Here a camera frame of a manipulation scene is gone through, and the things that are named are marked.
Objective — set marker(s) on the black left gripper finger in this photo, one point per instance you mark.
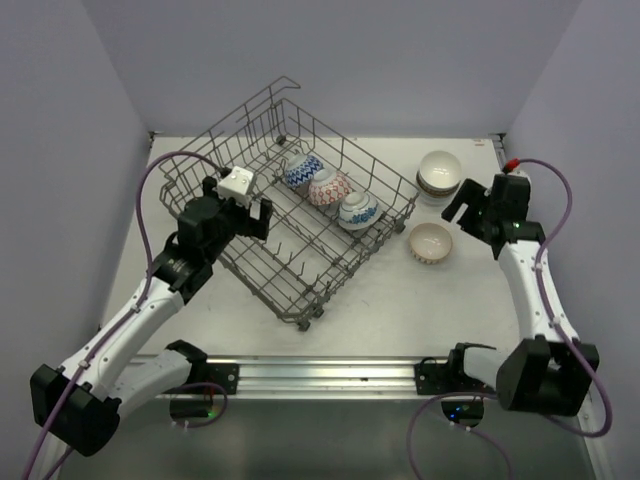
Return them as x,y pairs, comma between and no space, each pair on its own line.
260,215
209,185

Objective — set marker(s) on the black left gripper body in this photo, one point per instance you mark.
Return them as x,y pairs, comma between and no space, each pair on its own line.
236,215

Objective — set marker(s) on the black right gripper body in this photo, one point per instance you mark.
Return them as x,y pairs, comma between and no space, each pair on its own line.
488,211

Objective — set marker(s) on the red dotted pattern bowl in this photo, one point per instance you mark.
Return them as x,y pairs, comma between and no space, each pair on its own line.
435,192

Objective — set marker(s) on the plain white bowl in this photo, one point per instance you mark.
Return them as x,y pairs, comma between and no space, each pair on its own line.
435,202

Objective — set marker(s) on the blue zigzag bowl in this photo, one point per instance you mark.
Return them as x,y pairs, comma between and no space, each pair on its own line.
300,169

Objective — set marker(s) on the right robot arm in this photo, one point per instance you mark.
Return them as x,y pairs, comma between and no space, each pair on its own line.
547,371

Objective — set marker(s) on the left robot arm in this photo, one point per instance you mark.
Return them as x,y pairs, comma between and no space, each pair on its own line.
82,401

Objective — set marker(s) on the red lattice bowl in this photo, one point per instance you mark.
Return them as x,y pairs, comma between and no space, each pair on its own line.
327,187

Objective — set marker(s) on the blue floral white bowl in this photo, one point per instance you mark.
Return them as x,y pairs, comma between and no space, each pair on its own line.
358,211

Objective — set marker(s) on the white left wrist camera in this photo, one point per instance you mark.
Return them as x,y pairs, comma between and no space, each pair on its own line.
237,185

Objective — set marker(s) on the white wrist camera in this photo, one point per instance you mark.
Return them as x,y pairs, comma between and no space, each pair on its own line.
513,167
237,185

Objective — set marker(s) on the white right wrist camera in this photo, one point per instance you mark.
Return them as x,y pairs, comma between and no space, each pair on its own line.
513,167

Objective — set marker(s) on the grey wire dish rack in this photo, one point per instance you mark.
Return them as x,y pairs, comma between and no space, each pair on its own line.
308,256

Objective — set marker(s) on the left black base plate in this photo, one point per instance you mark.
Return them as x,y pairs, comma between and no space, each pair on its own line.
226,375

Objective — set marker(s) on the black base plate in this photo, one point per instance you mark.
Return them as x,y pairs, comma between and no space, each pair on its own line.
226,375
434,376

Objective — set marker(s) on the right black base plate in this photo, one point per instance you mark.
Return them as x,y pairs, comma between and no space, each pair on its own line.
434,376

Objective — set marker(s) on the aluminium mounting rail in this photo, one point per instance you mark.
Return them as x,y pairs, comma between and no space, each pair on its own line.
296,378

